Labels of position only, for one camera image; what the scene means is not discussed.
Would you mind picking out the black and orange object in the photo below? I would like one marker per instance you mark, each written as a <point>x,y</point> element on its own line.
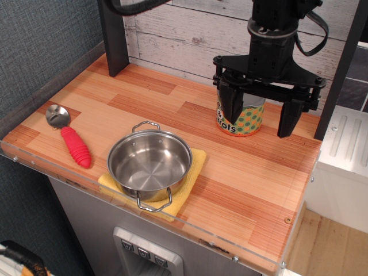
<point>32,263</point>

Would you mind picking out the peas and carrots can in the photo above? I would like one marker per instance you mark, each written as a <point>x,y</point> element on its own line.
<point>249,120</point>

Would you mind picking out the dark grey right post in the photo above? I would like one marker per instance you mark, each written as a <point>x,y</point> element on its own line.
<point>353,37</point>

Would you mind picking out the stainless steel pot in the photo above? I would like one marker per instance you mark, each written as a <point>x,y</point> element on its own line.
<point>150,164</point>

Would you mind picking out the red handled metal scoop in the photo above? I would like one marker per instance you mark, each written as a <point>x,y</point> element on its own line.
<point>58,117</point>

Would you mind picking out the white toy sink unit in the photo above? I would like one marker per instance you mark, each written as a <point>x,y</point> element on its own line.
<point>338,186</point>

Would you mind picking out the yellow cloth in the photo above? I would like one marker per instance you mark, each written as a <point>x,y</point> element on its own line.
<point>111,188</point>

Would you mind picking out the clear acrylic edge guard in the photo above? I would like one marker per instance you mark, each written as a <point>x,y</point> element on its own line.
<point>238,254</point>

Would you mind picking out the grey toy fridge front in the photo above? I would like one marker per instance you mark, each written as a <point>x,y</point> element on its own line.
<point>93,220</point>

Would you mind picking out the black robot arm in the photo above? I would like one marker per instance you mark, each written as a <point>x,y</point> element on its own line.
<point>286,14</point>

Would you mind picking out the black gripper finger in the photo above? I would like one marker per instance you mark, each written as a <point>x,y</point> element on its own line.
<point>290,115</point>
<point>231,97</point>

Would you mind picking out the silver dispenser panel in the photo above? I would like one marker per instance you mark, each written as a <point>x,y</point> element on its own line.
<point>139,256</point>

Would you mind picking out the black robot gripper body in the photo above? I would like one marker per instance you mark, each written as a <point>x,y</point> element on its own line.
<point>269,70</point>

